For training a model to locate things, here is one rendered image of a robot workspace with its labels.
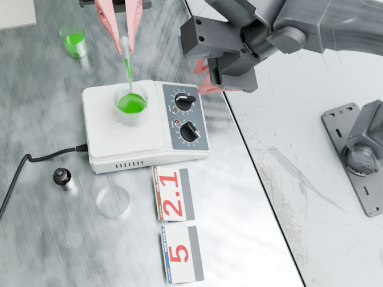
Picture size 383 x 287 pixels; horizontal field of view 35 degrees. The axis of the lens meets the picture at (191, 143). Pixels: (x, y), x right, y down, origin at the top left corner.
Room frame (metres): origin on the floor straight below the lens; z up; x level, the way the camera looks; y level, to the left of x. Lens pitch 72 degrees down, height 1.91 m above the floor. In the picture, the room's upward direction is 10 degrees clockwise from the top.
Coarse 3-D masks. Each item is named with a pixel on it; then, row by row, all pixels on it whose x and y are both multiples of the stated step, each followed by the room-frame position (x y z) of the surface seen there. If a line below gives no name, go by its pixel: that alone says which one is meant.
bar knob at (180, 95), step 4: (176, 96) 0.39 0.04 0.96; (180, 96) 0.39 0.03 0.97; (184, 96) 0.39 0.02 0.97; (188, 96) 0.39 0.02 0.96; (192, 96) 0.40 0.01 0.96; (176, 100) 0.38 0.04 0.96; (180, 100) 0.38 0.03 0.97; (184, 100) 0.38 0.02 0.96; (188, 100) 0.39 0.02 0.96; (192, 100) 0.39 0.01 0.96; (176, 104) 0.38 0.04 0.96; (180, 104) 0.38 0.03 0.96; (184, 104) 0.38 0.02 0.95; (188, 104) 0.39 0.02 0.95; (180, 108) 0.37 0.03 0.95; (184, 108) 0.38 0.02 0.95; (188, 108) 0.38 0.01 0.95
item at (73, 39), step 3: (69, 36) 0.49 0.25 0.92; (72, 36) 0.49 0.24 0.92; (75, 36) 0.49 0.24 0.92; (78, 36) 0.49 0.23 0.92; (81, 36) 0.49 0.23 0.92; (66, 39) 0.48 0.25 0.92; (69, 39) 0.48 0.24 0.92; (72, 39) 0.48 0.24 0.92; (75, 39) 0.48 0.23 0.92; (78, 39) 0.48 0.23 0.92; (81, 39) 0.48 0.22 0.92; (66, 42) 0.47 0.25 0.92; (69, 42) 0.48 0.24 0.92; (72, 42) 0.48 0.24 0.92; (75, 42) 0.48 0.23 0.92; (78, 42) 0.48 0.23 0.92
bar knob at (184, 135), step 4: (184, 124) 0.34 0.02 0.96; (188, 124) 0.34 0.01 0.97; (192, 124) 0.35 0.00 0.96; (184, 128) 0.34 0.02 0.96; (188, 128) 0.34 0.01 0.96; (192, 128) 0.34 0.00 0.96; (184, 132) 0.33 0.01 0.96; (188, 132) 0.33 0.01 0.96; (192, 132) 0.33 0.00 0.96; (196, 132) 0.33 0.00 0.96; (184, 136) 0.32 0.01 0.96; (188, 136) 0.33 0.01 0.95; (192, 136) 0.33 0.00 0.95; (196, 136) 0.33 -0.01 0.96; (200, 136) 0.33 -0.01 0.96; (188, 140) 0.32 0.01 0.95; (192, 140) 0.32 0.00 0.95
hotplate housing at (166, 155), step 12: (156, 84) 0.40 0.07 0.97; (180, 84) 0.42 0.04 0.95; (84, 120) 0.32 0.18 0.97; (204, 120) 0.37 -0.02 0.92; (168, 132) 0.32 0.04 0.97; (84, 144) 0.29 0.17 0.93; (168, 144) 0.30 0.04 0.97; (120, 156) 0.27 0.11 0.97; (132, 156) 0.27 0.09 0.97; (144, 156) 0.28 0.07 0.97; (156, 156) 0.28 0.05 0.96; (168, 156) 0.29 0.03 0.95; (180, 156) 0.29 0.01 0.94; (192, 156) 0.30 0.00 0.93; (204, 156) 0.31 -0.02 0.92; (96, 168) 0.25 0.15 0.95; (108, 168) 0.26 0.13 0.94; (120, 168) 0.26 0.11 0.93; (132, 168) 0.27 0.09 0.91
